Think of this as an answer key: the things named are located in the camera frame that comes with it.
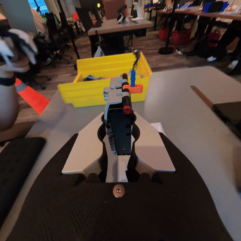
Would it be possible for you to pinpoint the black cable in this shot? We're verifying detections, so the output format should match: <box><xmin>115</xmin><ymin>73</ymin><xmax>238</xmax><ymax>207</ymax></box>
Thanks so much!
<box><xmin>133</xmin><ymin>50</ymin><xmax>141</xmax><ymax>71</ymax></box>

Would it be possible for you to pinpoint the yellow storage bin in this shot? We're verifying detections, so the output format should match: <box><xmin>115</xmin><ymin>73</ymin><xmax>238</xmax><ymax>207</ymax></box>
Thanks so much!
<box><xmin>57</xmin><ymin>52</ymin><xmax>152</xmax><ymax>108</ymax></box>

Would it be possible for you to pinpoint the black and white handheld device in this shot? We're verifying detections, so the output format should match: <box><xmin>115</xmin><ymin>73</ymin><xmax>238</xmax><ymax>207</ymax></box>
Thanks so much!
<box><xmin>117</xmin><ymin>5</ymin><xmax>131</xmax><ymax>24</ymax></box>

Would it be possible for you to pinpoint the black office chair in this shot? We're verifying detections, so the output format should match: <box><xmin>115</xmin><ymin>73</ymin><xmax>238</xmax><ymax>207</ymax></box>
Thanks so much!
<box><xmin>45</xmin><ymin>12</ymin><xmax>74</xmax><ymax>65</ymax></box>

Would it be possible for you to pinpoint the person's left forearm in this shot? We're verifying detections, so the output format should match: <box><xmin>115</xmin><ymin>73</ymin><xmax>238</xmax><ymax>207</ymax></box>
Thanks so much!
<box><xmin>0</xmin><ymin>83</ymin><xmax>20</xmax><ymax>132</ymax></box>

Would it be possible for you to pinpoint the brown cardboard box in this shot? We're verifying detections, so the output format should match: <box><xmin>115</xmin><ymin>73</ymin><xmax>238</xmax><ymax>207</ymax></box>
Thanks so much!
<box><xmin>103</xmin><ymin>0</ymin><xmax>129</xmax><ymax>20</ymax></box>

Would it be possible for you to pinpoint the blue storage bin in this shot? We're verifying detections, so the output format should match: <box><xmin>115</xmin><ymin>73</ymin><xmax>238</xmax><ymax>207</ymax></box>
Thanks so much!
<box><xmin>201</xmin><ymin>1</ymin><xmax>229</xmax><ymax>13</ymax></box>

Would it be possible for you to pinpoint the black perforated pad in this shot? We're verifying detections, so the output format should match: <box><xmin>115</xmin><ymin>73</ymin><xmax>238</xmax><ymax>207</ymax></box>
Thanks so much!
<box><xmin>0</xmin><ymin>137</ymin><xmax>46</xmax><ymax>229</ymax></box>

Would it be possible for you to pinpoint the clear acrylic stand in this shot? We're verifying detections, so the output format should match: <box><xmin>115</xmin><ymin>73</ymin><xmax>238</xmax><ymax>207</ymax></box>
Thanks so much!
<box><xmin>132</xmin><ymin>0</ymin><xmax>143</xmax><ymax>21</ymax></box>

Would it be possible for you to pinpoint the long brown-edged desk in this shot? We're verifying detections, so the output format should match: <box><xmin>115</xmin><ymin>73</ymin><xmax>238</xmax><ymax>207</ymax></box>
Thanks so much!
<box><xmin>156</xmin><ymin>6</ymin><xmax>241</xmax><ymax>21</ymax></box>

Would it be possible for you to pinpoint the open instruction manual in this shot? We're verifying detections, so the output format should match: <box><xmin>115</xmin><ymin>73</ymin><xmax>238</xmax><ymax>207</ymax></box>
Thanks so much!
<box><xmin>150</xmin><ymin>122</ymin><xmax>167</xmax><ymax>134</ymax></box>

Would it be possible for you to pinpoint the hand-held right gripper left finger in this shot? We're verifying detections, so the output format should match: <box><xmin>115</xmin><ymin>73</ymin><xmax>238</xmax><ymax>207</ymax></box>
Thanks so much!
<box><xmin>62</xmin><ymin>112</ymin><xmax>108</xmax><ymax>178</ymax></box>

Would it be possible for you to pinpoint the black and grey brick assembly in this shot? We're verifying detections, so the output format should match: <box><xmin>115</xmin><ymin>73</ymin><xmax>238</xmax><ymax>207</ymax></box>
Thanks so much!
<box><xmin>103</xmin><ymin>71</ymin><xmax>143</xmax><ymax>156</ymax></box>

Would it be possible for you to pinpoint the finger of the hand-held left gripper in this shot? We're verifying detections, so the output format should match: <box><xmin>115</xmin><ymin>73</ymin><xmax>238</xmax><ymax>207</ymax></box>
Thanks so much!
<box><xmin>10</xmin><ymin>29</ymin><xmax>39</xmax><ymax>65</ymax></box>
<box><xmin>0</xmin><ymin>37</ymin><xmax>15</xmax><ymax>58</ymax></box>

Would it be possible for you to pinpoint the person's left hand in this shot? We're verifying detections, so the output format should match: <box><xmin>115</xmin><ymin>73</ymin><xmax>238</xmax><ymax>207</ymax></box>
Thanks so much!
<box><xmin>0</xmin><ymin>62</ymin><xmax>30</xmax><ymax>76</ymax></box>

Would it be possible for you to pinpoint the red canister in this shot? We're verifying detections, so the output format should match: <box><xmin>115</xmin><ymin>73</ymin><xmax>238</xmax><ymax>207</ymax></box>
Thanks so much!
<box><xmin>207</xmin><ymin>30</ymin><xmax>221</xmax><ymax>48</ymax></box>
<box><xmin>171</xmin><ymin>29</ymin><xmax>191</xmax><ymax>46</ymax></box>
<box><xmin>159</xmin><ymin>28</ymin><xmax>170</xmax><ymax>40</ymax></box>

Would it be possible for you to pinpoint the pile of kit parts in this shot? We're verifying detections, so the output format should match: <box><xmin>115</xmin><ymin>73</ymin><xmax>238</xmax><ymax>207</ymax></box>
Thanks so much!
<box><xmin>84</xmin><ymin>74</ymin><xmax>111</xmax><ymax>81</ymax></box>

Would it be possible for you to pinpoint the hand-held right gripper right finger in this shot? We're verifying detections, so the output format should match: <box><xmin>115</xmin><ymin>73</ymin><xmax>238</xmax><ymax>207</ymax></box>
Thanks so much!
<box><xmin>127</xmin><ymin>111</ymin><xmax>176</xmax><ymax>178</ymax></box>

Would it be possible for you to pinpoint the grey office desk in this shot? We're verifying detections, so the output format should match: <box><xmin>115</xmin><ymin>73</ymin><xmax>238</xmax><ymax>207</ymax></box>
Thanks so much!
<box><xmin>87</xmin><ymin>19</ymin><xmax>154</xmax><ymax>57</ymax></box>

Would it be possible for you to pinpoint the black floor pole stand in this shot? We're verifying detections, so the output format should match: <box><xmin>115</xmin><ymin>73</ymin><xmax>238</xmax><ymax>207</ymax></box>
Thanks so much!
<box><xmin>159</xmin><ymin>0</ymin><xmax>178</xmax><ymax>55</ymax></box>

